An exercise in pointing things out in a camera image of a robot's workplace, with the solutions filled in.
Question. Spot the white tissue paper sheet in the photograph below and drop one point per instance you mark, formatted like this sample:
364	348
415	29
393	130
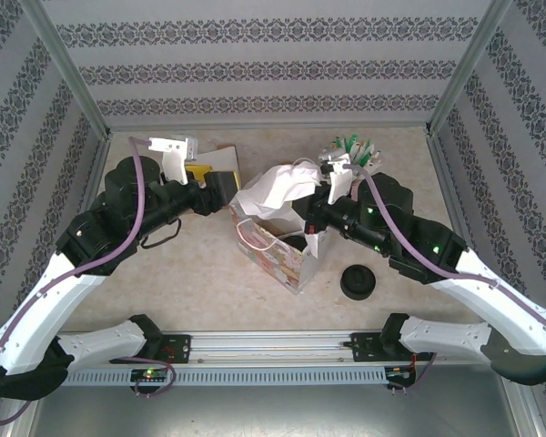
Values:
226	159
277	186

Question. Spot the white patterned paper gift bag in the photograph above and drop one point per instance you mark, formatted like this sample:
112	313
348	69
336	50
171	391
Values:
277	268

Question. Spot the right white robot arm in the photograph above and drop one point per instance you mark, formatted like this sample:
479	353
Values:
491	296

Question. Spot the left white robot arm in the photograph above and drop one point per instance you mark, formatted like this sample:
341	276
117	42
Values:
50	309

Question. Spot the brown paper sheet stack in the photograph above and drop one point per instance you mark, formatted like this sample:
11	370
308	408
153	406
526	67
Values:
225	146

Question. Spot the left aluminium side bar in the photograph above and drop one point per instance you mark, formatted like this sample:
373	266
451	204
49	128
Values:
98	168

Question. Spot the aluminium side bar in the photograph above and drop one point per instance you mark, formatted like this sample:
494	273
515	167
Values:
98	168
446	182

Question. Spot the green tipped wrapped straw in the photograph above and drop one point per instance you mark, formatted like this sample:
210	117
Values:
351	143
336	146
367	148

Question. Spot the white wrapped straw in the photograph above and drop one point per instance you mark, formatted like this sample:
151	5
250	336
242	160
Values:
376	159

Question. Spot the right aluminium side bar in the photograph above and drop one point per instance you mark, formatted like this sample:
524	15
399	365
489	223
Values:
446	182

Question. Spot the stack of black cup lids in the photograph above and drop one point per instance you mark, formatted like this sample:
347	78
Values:
357	282

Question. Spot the right small circuit board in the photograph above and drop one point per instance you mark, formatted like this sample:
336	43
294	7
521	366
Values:
398	372

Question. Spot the small circuit board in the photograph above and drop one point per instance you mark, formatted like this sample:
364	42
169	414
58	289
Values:
151	374
398	372

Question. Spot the left small circuit board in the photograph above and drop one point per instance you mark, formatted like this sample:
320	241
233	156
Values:
151	374

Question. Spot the right black mount plate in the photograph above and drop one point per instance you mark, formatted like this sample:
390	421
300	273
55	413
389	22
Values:
361	346

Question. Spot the black mount plate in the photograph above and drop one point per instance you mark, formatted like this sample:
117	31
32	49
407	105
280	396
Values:
361	346
182	348

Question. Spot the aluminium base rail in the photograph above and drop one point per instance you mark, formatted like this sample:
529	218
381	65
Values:
273	346

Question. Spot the left black mount plate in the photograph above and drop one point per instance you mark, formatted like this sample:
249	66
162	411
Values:
182	348

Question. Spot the left aluminium frame post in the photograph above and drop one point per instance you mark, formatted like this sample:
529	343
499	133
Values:
63	59

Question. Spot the aluminium frame post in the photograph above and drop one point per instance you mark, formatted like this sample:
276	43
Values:
63	59
473	59

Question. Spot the right aluminium frame post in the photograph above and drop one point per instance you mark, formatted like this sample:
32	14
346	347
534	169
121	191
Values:
473	59

